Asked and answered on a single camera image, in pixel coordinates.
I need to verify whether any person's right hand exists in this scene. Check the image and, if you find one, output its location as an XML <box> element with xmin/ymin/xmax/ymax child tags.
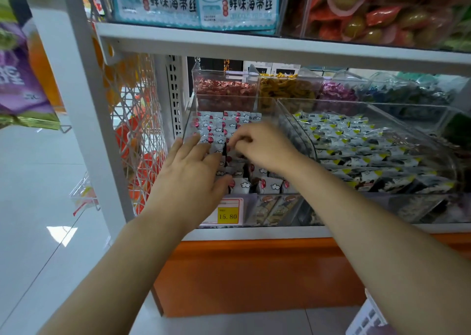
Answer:
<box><xmin>226</xmin><ymin>121</ymin><xmax>307</xmax><ymax>177</ymax></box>

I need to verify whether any person's left hand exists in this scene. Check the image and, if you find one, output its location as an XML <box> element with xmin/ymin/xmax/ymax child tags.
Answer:
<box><xmin>144</xmin><ymin>134</ymin><xmax>235</xmax><ymax>233</ymax></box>

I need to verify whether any person's left forearm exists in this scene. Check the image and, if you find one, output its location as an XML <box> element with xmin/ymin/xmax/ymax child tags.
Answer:
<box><xmin>37</xmin><ymin>210</ymin><xmax>189</xmax><ymax>335</ymax></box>

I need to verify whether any person's right forearm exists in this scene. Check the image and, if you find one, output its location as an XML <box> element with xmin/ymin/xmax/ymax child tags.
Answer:
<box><xmin>289</xmin><ymin>155</ymin><xmax>471</xmax><ymax>335</ymax></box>

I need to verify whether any yellow white price tag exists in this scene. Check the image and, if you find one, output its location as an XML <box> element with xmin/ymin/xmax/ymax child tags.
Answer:
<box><xmin>200</xmin><ymin>197</ymin><xmax>244</xmax><ymax>226</ymax></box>

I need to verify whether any pile of white red packets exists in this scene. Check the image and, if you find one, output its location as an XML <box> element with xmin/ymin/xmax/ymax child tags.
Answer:
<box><xmin>191</xmin><ymin>110</ymin><xmax>299</xmax><ymax>195</ymax></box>

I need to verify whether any pile of orange packets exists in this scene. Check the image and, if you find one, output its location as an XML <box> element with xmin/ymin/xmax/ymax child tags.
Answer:
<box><xmin>92</xmin><ymin>37</ymin><xmax>162</xmax><ymax>214</ymax></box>

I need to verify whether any grey printed snack packet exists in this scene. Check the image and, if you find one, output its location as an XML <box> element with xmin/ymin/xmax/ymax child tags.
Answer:
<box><xmin>253</xmin><ymin>195</ymin><xmax>305</xmax><ymax>226</ymax></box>

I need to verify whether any clear bin of red candies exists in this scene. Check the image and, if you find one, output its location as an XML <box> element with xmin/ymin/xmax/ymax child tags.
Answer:
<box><xmin>191</xmin><ymin>62</ymin><xmax>260</xmax><ymax>113</ymax></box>

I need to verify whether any clear bin of yellow candies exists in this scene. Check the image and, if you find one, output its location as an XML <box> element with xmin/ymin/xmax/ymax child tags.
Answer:
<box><xmin>257</xmin><ymin>68</ymin><xmax>325</xmax><ymax>105</ymax></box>

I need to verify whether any white metal shelf unit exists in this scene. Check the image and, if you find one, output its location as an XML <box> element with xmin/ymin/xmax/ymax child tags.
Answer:
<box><xmin>24</xmin><ymin>0</ymin><xmax>471</xmax><ymax>241</ymax></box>

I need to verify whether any orange shelf base panel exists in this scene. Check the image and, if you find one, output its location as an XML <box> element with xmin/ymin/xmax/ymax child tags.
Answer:
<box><xmin>152</xmin><ymin>233</ymin><xmax>471</xmax><ymax>318</ymax></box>

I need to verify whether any clear hanging candy packet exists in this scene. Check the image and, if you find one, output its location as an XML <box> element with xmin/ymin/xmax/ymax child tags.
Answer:
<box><xmin>69</xmin><ymin>175</ymin><xmax>101</xmax><ymax>217</ymax></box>

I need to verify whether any pile of purple candies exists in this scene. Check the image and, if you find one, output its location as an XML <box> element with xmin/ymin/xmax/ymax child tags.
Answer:
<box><xmin>319</xmin><ymin>82</ymin><xmax>358</xmax><ymax>102</ymax></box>

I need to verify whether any pile of white yellow packets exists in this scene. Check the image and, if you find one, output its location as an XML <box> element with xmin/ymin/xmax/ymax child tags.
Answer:
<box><xmin>294</xmin><ymin>110</ymin><xmax>458</xmax><ymax>195</ymax></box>

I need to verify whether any light blue seaweed packet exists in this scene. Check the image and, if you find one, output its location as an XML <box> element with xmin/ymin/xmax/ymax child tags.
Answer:
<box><xmin>110</xmin><ymin>0</ymin><xmax>201</xmax><ymax>28</ymax></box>
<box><xmin>195</xmin><ymin>0</ymin><xmax>290</xmax><ymax>31</ymax></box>

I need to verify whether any orange hanging snack bag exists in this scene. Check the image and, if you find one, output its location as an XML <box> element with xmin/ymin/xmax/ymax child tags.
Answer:
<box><xmin>27</xmin><ymin>29</ymin><xmax>66</xmax><ymax>112</ymax></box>

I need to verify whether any purple hanging snack bag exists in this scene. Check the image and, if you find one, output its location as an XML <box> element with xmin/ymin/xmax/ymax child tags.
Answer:
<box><xmin>0</xmin><ymin>21</ymin><xmax>62</xmax><ymax>130</ymax></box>

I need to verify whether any pile of blue green candies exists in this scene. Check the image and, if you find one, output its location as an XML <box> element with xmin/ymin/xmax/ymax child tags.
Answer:
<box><xmin>356</xmin><ymin>72</ymin><xmax>455</xmax><ymax>106</ymax></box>

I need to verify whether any large clear plastic snack bin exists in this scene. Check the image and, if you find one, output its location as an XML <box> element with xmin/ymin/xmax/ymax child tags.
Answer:
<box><xmin>277</xmin><ymin>97</ymin><xmax>462</xmax><ymax>226</ymax></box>

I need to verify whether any clear bin of red snacks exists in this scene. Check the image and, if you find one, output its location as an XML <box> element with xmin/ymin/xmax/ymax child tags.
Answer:
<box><xmin>283</xmin><ymin>0</ymin><xmax>471</xmax><ymax>53</ymax></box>

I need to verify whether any white plastic basket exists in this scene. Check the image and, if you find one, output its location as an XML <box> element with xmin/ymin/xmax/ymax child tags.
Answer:
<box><xmin>345</xmin><ymin>289</ymin><xmax>400</xmax><ymax>335</ymax></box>

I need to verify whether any white wire mesh panel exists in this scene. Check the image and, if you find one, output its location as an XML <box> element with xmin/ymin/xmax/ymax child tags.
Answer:
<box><xmin>91</xmin><ymin>52</ymin><xmax>167</xmax><ymax>216</ymax></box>

